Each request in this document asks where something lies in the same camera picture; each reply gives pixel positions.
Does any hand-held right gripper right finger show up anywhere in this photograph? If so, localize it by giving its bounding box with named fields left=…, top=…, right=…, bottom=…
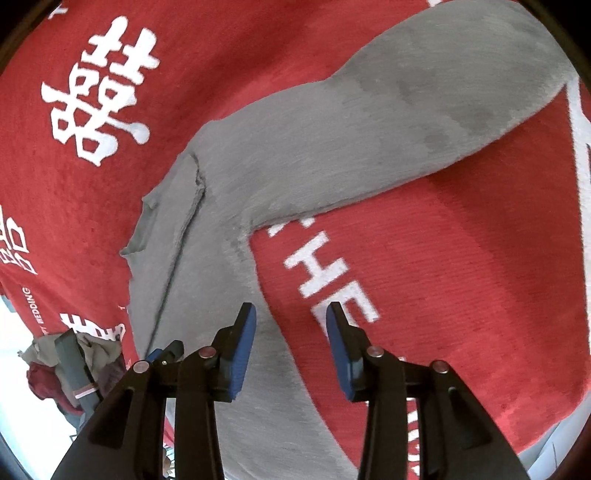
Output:
left=325, top=302, right=532, bottom=480

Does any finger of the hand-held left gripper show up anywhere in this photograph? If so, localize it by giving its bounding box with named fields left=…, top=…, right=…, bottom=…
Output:
left=147, top=340, right=185, bottom=366

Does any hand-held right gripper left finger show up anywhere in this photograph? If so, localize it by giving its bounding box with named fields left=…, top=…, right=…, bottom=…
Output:
left=51, top=302, right=257, bottom=480

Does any grey knit garment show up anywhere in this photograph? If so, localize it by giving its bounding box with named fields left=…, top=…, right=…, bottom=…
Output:
left=120, top=0, right=578, bottom=480

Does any pile of clothes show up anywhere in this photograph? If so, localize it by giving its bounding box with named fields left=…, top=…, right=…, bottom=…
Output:
left=18, top=325, right=134, bottom=430

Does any red printed blanket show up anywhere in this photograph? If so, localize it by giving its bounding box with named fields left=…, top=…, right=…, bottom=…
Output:
left=0, top=0, right=591, bottom=468

